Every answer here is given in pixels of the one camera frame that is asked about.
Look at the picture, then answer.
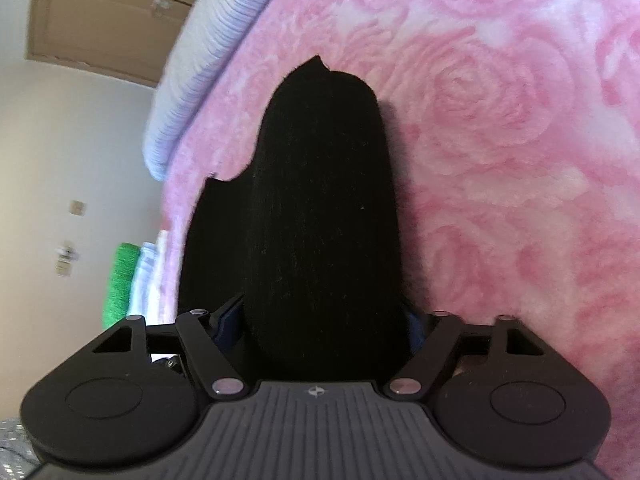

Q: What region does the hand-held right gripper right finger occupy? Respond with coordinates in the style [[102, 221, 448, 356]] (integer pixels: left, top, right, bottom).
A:
[[387, 309, 547, 401]]

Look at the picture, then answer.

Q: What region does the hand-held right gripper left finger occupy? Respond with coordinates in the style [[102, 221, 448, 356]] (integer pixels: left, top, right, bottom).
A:
[[92, 297, 246, 401]]

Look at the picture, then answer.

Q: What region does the black knit sweater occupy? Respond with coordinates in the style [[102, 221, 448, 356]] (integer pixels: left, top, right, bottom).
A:
[[179, 55, 417, 384]]

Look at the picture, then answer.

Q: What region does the white folded cloth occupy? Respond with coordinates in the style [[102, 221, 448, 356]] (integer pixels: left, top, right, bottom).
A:
[[150, 230, 172, 322], [131, 242, 160, 322]]

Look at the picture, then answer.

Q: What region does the green knit cloth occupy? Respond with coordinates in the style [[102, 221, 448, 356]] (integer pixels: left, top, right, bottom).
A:
[[101, 242, 141, 332]]

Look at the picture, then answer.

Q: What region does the pink floral blanket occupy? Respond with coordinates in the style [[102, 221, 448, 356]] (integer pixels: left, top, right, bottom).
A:
[[160, 0, 640, 480]]

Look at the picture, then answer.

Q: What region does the grey patterned cloth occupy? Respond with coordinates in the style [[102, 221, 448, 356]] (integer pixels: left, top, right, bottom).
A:
[[0, 417, 40, 472]]

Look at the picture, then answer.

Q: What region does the lavender striped duvet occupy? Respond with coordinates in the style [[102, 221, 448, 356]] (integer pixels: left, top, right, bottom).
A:
[[142, 0, 302, 182]]

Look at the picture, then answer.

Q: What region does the brown wooden door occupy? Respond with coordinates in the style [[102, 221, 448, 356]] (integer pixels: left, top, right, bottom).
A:
[[25, 0, 199, 91]]

